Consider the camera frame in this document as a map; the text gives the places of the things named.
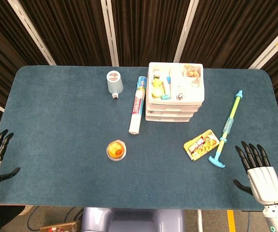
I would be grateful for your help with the clear plastic bottle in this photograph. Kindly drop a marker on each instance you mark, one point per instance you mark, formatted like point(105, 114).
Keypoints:
point(115, 84)

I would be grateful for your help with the blue felt table mat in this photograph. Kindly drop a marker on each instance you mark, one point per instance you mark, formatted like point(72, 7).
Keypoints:
point(69, 145)

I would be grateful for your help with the dark brown curtain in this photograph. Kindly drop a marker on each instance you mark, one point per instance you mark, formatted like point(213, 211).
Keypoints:
point(148, 29)

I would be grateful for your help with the yellow snack packet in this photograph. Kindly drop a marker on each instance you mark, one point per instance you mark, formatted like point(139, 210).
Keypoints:
point(200, 145)

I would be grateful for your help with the white drawer organizer box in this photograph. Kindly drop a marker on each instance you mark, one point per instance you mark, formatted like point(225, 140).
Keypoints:
point(175, 106)

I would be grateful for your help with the blue yellow toy water pump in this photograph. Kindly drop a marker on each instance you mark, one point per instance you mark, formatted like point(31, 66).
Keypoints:
point(228, 124)

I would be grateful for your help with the brown cardboard box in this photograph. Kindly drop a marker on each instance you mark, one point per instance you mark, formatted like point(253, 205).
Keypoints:
point(61, 227)

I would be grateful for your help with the lavender robot torso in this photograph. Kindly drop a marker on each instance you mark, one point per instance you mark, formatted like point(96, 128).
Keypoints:
point(131, 220)

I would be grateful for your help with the white plastic wrap roll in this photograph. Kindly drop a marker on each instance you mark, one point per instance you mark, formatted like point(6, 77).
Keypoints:
point(137, 106)

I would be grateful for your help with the small silver ornament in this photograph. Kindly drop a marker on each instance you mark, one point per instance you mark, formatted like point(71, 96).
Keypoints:
point(180, 96)

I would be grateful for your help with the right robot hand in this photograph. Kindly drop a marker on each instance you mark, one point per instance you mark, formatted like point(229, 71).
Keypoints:
point(264, 183)

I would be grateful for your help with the orange fruit jelly cup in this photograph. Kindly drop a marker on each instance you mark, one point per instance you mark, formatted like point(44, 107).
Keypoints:
point(116, 150)

